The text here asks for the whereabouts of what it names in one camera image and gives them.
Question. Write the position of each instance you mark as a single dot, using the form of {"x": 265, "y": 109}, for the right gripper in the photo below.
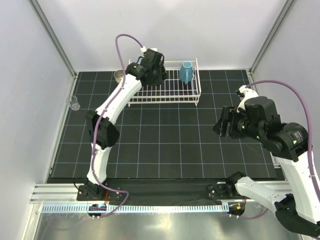
{"x": 229, "y": 113}

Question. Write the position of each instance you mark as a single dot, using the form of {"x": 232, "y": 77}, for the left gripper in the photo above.
{"x": 159, "y": 80}

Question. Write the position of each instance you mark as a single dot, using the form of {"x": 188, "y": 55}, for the teal flower mug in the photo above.
{"x": 186, "y": 72}

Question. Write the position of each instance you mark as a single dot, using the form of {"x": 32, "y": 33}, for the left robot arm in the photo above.
{"x": 148, "y": 70}

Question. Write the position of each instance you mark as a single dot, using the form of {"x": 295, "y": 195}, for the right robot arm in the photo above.
{"x": 299, "y": 210}

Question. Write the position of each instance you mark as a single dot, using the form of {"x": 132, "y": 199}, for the steel cup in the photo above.
{"x": 118, "y": 75}

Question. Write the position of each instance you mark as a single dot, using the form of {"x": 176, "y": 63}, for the clear glass cup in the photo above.
{"x": 73, "y": 103}

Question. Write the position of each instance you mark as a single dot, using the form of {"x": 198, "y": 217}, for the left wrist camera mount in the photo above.
{"x": 145, "y": 49}

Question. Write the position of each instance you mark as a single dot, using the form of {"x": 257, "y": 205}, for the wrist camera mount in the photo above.
{"x": 245, "y": 93}
{"x": 145, "y": 49}

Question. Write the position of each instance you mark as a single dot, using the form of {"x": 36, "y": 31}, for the white wire dish rack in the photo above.
{"x": 172, "y": 90}

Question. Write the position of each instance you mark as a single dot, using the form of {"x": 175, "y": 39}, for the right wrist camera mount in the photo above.
{"x": 245, "y": 93}

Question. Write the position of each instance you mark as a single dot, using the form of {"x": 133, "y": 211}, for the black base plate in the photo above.
{"x": 161, "y": 192}

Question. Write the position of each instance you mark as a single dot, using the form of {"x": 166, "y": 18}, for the white cable duct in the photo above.
{"x": 90, "y": 208}

